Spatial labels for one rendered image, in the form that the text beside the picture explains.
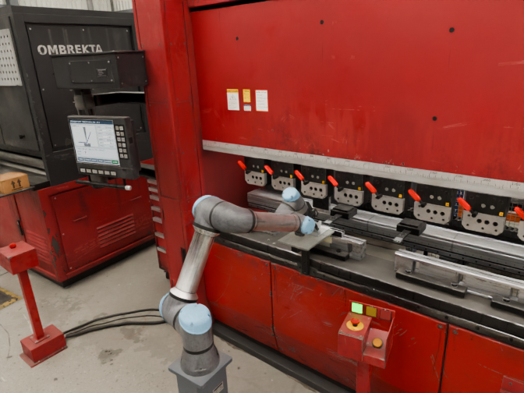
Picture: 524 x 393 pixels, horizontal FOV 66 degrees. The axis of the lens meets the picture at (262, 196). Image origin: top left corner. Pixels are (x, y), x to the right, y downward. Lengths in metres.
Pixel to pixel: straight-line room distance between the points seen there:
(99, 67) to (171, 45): 0.41
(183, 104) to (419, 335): 1.76
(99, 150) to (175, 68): 0.66
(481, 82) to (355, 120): 0.53
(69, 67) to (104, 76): 0.27
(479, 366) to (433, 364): 0.19
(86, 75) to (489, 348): 2.39
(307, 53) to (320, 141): 0.42
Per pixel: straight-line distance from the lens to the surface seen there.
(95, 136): 2.57
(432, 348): 2.09
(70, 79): 2.67
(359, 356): 1.86
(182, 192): 2.55
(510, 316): 1.93
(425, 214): 1.91
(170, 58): 2.45
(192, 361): 1.64
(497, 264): 2.23
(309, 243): 2.03
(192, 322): 1.55
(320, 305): 2.27
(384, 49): 1.86
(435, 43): 1.79
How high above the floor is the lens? 1.90
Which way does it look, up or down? 19 degrees down
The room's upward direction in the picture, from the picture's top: 3 degrees counter-clockwise
